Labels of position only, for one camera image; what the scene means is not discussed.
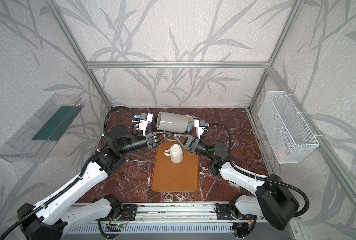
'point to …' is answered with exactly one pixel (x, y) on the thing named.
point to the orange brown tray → (168, 176)
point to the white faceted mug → (175, 152)
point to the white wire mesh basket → (288, 139)
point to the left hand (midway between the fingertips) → (171, 133)
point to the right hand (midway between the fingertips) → (175, 133)
